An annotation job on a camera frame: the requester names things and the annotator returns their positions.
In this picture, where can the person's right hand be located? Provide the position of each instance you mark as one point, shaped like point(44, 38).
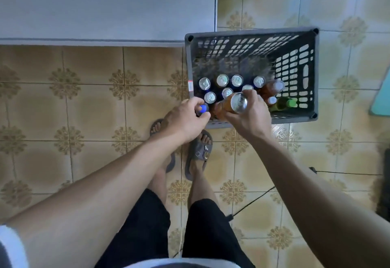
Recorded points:
point(253, 122)

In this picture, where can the black box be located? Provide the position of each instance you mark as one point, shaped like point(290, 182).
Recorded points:
point(386, 185)

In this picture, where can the orange can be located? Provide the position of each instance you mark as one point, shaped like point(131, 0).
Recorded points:
point(230, 103)

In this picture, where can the white metal shelf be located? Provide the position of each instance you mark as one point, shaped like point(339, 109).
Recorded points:
point(91, 3)

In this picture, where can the teal cabinet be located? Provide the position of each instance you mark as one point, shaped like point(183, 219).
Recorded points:
point(382, 94)

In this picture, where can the grey plastic crate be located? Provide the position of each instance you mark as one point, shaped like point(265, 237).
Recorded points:
point(250, 32)

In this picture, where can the person's leg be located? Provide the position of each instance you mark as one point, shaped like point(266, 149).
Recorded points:
point(200, 188)
point(158, 185)

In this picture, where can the person's left hand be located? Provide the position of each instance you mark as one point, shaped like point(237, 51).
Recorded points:
point(183, 125)

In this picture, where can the cola bottle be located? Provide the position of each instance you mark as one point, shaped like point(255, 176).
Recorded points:
point(201, 109)

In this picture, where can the person's right forearm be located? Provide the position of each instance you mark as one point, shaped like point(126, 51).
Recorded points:
point(317, 204)

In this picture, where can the person's grey sleeve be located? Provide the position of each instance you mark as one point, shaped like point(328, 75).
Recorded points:
point(9, 246)

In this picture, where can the person's black shorts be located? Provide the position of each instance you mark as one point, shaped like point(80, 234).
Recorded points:
point(207, 234)

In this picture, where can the person's grey shirt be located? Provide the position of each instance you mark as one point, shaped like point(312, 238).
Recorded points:
point(183, 263)

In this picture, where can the person's left forearm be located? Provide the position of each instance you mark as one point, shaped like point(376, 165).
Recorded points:
point(91, 204)

